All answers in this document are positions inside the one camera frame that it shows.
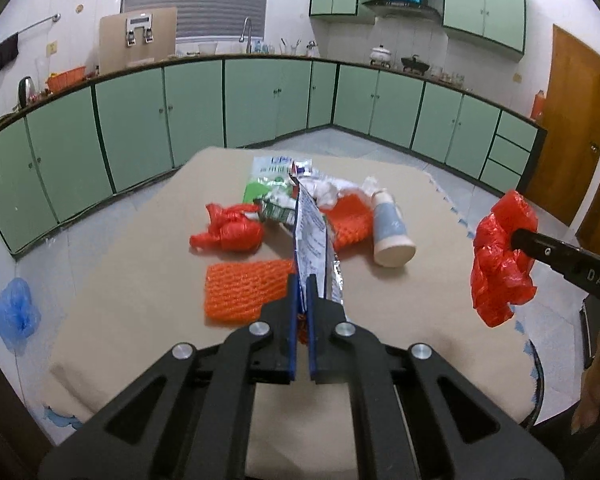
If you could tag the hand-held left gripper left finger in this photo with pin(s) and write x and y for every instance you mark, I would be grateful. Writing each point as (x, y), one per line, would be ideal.
(293, 330)

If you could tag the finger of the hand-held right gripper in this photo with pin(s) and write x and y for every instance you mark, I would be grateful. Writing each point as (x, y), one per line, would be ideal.
(555, 255)

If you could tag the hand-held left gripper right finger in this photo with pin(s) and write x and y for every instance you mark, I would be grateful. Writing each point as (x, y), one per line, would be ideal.
(312, 340)

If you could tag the red plastic bag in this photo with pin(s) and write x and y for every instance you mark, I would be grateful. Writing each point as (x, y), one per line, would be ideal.
(235, 235)
(500, 270)

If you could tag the orange foam fruit net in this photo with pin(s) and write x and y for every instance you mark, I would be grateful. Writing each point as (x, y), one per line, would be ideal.
(352, 225)
(245, 290)

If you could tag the silver printed snack wrapper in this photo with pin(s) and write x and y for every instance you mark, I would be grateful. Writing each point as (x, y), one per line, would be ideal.
(310, 230)

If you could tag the crushed green carton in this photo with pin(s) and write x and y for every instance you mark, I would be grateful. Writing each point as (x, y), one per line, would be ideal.
(277, 210)

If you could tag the white bottle blue label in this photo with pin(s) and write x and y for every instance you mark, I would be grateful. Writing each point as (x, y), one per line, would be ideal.
(390, 225)

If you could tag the white tissue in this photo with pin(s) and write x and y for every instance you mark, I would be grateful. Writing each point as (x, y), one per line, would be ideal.
(325, 190)

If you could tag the trash bin black liner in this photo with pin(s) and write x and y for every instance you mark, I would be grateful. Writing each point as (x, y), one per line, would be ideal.
(560, 440)

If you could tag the person's right hand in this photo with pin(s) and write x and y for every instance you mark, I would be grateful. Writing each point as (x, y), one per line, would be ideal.
(596, 385)

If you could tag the green white plastic packet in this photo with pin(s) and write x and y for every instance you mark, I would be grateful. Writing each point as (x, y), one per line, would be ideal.
(265, 172)

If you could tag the small white tissue wad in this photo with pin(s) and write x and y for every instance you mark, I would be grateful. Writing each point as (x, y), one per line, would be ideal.
(370, 186)

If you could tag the small wrapper red corner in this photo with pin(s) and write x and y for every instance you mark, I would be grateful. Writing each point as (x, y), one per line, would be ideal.
(302, 167)

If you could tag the row of glass jars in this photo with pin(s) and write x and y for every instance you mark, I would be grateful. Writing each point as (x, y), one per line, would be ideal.
(450, 79)

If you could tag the black wok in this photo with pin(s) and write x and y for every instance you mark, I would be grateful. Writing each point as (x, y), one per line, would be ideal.
(414, 64)

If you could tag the green upper kitchen cabinets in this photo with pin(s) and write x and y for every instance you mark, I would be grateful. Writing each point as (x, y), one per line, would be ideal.
(485, 10)

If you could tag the green kitchen cabinets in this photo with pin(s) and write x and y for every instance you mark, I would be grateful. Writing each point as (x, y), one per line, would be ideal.
(485, 10)
(130, 120)

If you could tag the white cooking pot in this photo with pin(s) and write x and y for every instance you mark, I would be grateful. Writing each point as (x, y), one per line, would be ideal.
(381, 55)

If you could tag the green lower kitchen cabinets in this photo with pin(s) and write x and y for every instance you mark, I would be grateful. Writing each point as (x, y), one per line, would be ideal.
(130, 120)

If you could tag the blue plastic bag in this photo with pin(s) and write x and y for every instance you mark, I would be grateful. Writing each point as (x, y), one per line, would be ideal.
(15, 315)

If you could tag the utensil holder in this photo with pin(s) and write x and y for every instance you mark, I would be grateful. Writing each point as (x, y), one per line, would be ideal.
(289, 47)

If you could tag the steel kitchen faucet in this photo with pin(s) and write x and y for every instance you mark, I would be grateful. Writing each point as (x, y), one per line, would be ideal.
(246, 35)

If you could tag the wooden board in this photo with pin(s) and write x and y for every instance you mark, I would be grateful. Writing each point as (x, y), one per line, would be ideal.
(115, 52)

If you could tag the orange plastic basket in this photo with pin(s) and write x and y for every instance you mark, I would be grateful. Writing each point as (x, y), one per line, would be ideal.
(67, 80)

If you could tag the steel kettle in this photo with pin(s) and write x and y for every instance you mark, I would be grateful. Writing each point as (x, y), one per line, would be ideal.
(26, 91)

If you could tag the black towel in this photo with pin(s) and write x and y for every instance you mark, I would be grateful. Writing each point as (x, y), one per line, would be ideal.
(6, 51)

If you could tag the white metal bracket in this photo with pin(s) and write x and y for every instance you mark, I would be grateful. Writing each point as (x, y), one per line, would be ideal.
(140, 30)

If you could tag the steel towel rail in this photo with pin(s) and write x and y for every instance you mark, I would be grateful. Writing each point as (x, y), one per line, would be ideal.
(35, 24)

